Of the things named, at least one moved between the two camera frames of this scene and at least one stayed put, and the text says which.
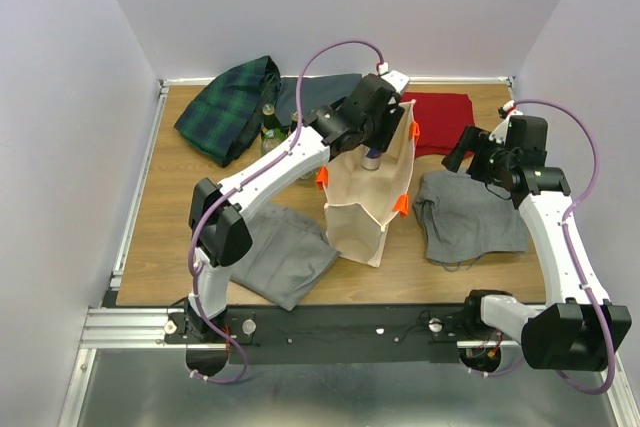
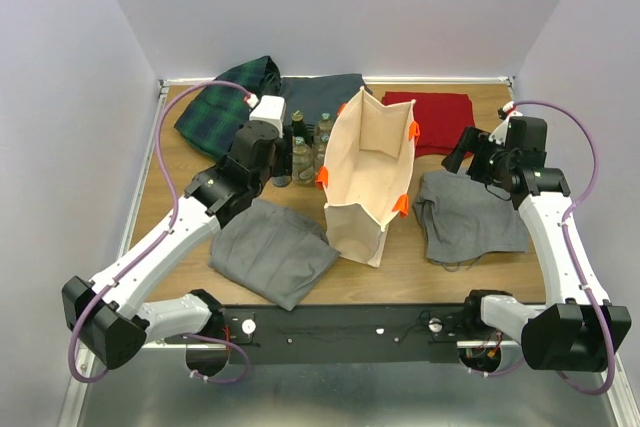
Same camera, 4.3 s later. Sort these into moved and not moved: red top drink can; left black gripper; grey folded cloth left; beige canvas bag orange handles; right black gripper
Moved: red top drink can; left black gripper
Not moved: grey folded cloth left; right black gripper; beige canvas bag orange handles
